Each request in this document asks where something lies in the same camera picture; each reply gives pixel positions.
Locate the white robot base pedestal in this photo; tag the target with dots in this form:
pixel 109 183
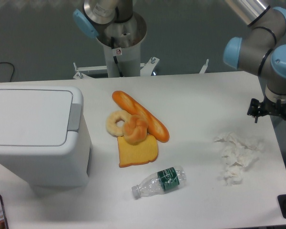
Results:
pixel 121 44

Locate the crumpled white tissue paper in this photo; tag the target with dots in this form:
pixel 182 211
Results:
pixel 238 155

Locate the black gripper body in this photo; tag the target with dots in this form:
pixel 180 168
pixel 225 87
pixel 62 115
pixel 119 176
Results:
pixel 272 108

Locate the white metal frame bracket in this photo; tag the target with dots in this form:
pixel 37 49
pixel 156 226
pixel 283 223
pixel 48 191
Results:
pixel 146 69

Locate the orange baguette bread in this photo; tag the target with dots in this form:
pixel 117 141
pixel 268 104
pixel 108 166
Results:
pixel 155 126

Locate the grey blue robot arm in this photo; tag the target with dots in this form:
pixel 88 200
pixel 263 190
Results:
pixel 258 54

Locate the crushed clear plastic bottle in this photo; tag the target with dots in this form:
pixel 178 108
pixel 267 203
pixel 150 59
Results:
pixel 161 182

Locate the pale ring donut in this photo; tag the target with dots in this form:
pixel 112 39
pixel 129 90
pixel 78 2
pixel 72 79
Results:
pixel 112 120

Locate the white push-lid trash can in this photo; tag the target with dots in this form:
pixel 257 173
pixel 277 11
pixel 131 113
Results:
pixel 44 138

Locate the knotted bread roll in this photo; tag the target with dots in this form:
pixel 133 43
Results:
pixel 135 129

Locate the yellow toast slice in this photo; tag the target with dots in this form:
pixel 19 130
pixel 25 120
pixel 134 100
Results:
pixel 139 154

